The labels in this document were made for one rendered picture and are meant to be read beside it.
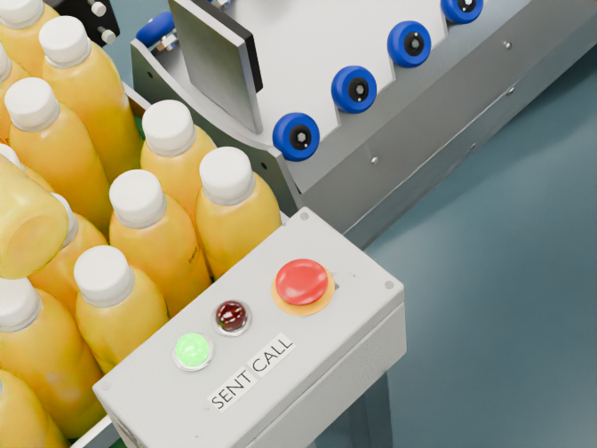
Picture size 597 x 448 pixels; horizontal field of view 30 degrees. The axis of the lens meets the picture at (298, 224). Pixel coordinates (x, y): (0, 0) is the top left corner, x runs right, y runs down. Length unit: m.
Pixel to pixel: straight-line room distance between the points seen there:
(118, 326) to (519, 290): 1.29
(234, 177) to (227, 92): 0.23
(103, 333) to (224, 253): 0.12
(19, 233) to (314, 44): 0.45
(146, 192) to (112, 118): 0.18
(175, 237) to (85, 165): 0.14
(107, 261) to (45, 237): 0.05
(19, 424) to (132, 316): 0.11
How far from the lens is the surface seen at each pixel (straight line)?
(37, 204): 0.79
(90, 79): 0.98
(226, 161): 0.85
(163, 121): 0.89
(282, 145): 1.01
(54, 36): 0.97
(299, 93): 1.10
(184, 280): 0.91
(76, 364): 0.89
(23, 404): 0.83
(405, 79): 1.10
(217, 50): 1.02
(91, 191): 1.00
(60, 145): 0.95
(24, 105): 0.93
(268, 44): 1.15
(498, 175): 2.18
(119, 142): 1.04
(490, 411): 1.93
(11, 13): 1.02
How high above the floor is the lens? 1.76
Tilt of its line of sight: 56 degrees down
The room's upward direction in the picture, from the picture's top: 11 degrees counter-clockwise
